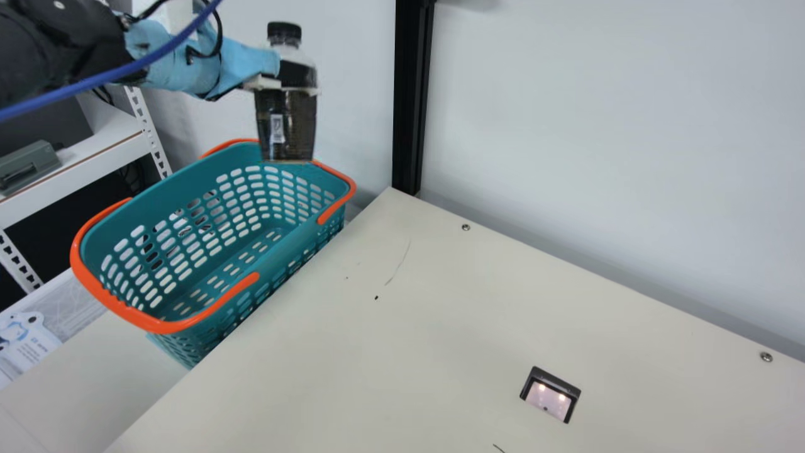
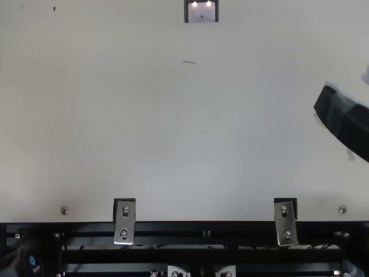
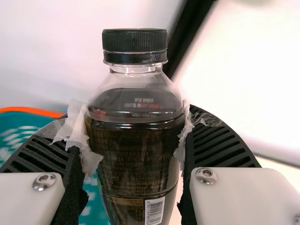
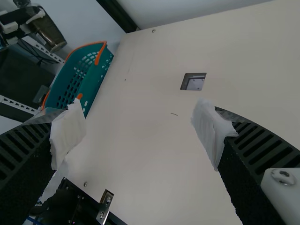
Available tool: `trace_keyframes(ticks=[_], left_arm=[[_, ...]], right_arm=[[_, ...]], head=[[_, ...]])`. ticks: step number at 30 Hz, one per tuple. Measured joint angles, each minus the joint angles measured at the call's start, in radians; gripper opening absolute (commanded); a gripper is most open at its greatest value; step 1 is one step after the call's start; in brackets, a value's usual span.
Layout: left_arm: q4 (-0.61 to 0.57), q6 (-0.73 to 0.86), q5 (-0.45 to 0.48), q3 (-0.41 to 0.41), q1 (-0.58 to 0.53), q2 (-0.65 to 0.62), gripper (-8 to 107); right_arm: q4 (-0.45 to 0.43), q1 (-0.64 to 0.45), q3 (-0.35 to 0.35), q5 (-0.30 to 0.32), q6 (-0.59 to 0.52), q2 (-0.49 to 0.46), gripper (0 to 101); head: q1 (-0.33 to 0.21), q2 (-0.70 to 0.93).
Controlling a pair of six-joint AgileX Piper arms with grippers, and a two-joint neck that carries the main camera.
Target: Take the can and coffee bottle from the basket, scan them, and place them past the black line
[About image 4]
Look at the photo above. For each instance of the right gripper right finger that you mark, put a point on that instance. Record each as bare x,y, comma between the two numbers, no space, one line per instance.
253,164

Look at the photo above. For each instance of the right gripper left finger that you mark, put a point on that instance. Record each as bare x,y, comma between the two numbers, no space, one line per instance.
25,164

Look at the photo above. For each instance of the teal shopping basket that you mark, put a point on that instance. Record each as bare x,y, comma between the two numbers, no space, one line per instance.
95,78

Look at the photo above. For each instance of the black post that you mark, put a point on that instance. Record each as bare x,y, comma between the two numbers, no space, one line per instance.
117,14

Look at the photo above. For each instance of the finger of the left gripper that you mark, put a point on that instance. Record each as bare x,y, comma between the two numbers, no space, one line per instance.
16,35
18,15

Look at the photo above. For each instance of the metal shelf rack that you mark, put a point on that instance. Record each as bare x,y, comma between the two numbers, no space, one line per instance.
14,103

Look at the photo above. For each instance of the dark coffee bottle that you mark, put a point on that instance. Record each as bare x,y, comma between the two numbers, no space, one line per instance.
49,32

